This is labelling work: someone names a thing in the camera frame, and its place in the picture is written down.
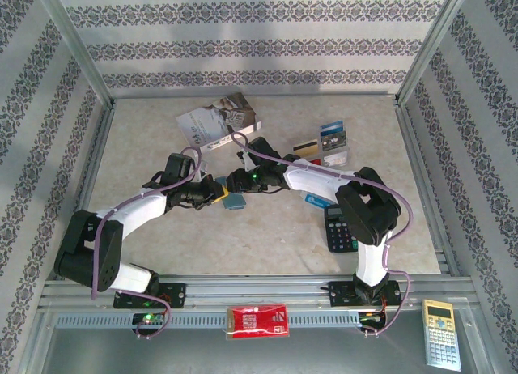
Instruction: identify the blue leather card holder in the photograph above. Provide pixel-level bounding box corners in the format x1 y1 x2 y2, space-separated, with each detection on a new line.
216 176 248 210

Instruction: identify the gold card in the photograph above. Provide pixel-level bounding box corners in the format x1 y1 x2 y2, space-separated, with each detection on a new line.
292 139 319 156

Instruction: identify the clear acrylic card stand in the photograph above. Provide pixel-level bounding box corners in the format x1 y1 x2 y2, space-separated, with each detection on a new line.
291 121 351 168

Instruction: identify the pale silver card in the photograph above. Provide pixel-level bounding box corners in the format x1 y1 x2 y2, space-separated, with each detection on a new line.
322 150 350 168

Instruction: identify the black card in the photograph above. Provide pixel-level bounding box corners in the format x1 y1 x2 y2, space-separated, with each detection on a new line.
321 130 348 151

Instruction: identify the paperback book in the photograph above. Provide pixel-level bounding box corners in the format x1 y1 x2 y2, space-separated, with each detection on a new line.
176 91 263 157

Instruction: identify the blue and white paper sleeve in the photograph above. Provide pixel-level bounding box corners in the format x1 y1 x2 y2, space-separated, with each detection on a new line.
304 192 337 208

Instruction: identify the black desk calculator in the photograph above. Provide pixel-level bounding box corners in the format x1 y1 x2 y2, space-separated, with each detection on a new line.
323 206 360 253

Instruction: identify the aluminium back bar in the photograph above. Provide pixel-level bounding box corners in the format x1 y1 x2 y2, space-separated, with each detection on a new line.
111 91 400 100

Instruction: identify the gold scientific calculator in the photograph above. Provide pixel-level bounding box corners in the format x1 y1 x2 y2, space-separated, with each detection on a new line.
421 299 462 372

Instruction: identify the aluminium side rail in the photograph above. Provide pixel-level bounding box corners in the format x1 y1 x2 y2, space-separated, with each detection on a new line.
56 102 117 278
394 100 461 278

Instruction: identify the aluminium mounting rail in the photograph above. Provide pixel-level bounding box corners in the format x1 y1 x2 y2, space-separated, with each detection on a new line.
40 274 474 310

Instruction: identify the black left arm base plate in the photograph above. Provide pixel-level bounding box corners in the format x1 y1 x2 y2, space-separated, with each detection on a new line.
113 283 187 309

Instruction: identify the grey slotted cable duct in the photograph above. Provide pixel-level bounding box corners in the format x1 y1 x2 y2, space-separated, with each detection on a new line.
54 311 365 329

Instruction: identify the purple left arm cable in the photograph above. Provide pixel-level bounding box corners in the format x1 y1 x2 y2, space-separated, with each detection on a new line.
89 146 203 341

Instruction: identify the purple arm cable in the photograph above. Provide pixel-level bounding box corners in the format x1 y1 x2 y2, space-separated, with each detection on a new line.
89 146 203 341
231 131 414 338

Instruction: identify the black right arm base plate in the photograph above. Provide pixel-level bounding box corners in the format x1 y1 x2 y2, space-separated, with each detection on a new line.
328 280 404 308

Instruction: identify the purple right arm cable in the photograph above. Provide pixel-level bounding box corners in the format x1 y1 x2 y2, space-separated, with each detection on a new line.
231 131 414 338

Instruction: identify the aluminium frame post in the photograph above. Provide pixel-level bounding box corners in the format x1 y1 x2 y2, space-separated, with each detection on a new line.
32 0 117 108
395 0 477 108

